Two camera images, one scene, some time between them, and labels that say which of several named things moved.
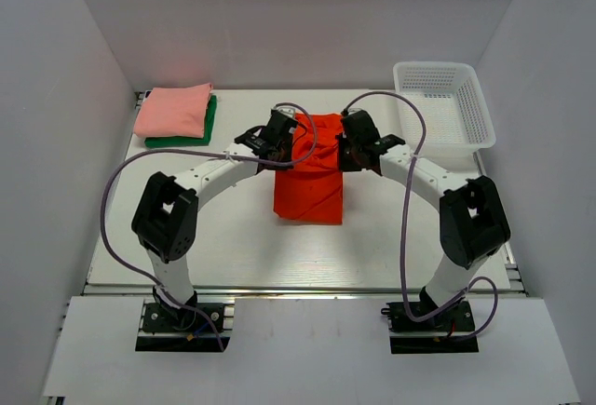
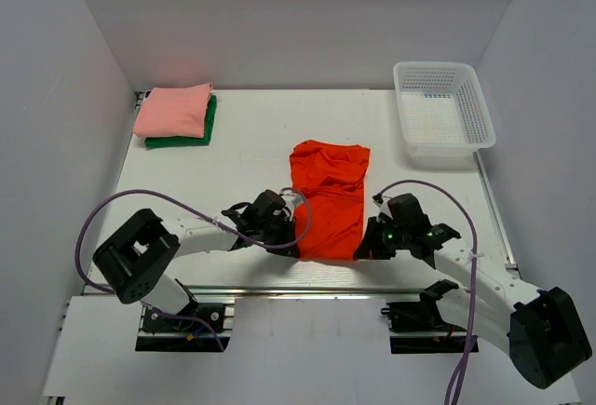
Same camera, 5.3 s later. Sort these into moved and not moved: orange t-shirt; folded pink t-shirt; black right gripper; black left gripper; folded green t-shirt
Moved: orange t-shirt; black left gripper; black right gripper
Not moved: folded green t-shirt; folded pink t-shirt
